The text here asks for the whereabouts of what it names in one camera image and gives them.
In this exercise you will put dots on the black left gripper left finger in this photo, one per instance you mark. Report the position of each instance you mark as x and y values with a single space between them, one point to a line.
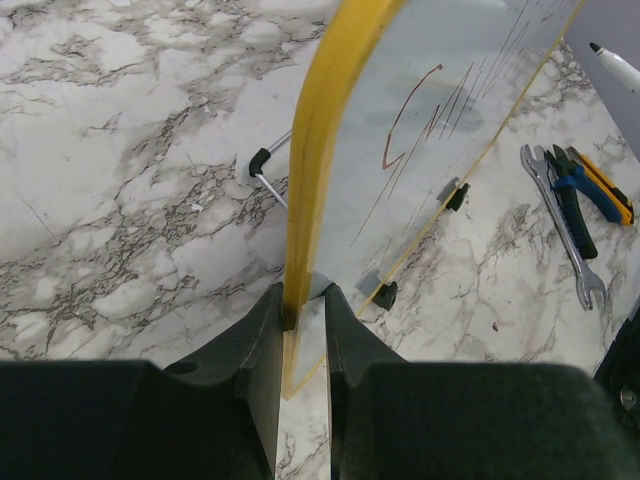
213 414

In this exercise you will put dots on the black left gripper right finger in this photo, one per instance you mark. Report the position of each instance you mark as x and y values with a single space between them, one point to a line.
395 419

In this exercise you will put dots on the yellow framed whiteboard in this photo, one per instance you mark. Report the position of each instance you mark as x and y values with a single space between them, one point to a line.
401 101

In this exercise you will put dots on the black whiteboard foot middle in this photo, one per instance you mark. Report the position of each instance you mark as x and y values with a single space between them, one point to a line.
386 296

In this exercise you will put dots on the black whiteboard foot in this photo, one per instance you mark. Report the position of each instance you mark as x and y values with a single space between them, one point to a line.
386 296
458 197

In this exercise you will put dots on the black whiteboard foot right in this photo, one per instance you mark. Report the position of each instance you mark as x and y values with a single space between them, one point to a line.
458 197

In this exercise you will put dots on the metal whiteboard stand leg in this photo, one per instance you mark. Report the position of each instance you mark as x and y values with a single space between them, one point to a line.
267 166

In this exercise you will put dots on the silver open-end wrench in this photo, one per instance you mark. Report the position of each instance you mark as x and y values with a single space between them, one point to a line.
589 286

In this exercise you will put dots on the yellow utility knife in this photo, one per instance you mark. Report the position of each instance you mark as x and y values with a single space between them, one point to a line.
601 190

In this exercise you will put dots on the blue handled tool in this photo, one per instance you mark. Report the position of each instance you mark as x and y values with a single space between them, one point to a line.
565 187

